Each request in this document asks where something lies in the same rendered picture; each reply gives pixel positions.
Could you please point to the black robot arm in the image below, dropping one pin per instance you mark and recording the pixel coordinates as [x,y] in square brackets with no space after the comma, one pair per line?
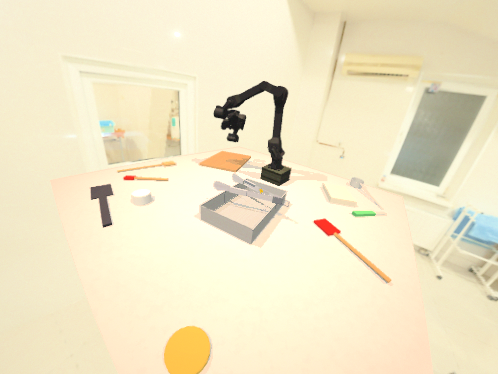
[280,95]

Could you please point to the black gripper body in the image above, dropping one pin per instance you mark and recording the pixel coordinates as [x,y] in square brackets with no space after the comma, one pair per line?
[236,127]

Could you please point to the light wooden board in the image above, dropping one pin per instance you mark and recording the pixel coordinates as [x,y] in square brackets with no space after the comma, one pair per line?
[226,161]

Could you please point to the grey spatula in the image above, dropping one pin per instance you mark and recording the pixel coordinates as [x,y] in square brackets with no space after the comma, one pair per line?
[101,192]

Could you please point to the grey rectangular roasting tin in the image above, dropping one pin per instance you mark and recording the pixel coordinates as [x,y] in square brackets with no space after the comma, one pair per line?
[242,217]

